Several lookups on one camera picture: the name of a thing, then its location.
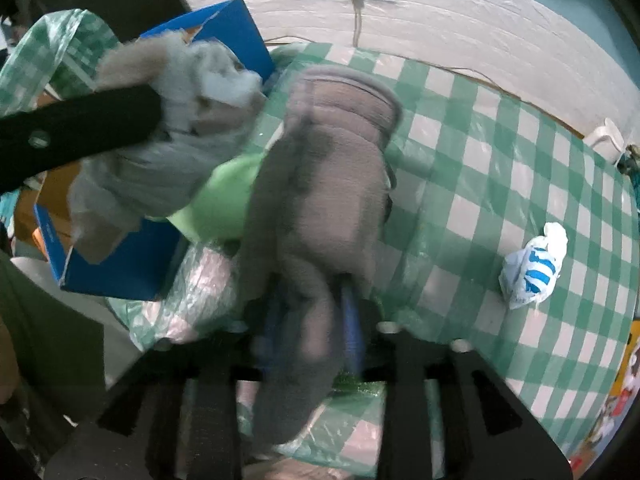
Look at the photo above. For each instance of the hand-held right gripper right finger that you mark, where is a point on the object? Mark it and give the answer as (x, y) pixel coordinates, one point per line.
(352, 325)

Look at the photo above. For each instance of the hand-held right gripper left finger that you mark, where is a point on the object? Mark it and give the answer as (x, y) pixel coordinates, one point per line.
(215, 365)

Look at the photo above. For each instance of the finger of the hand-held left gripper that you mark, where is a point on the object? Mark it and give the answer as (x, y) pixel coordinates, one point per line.
(80, 132)

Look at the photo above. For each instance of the grey fluffy sock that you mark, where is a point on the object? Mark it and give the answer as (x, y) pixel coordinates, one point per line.
(165, 170)

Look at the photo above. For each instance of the blue cardboard box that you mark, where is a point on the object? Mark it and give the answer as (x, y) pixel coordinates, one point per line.
(120, 270)

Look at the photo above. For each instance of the grey fleece glove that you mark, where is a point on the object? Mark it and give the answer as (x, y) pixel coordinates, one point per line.
(320, 185)

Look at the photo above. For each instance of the light green cloth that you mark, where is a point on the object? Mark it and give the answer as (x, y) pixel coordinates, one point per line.
(222, 200)

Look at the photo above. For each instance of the green checkered plastic bag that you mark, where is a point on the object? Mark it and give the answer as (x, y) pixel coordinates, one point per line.
(60, 50)

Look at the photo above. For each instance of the white blue striped sock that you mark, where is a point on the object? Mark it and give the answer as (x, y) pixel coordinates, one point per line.
(532, 267)

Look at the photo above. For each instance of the green checkered tablecloth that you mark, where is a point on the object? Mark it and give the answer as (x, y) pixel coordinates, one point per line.
(475, 170)

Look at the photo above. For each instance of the colourful printed box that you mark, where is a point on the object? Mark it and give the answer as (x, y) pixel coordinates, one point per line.
(622, 395)

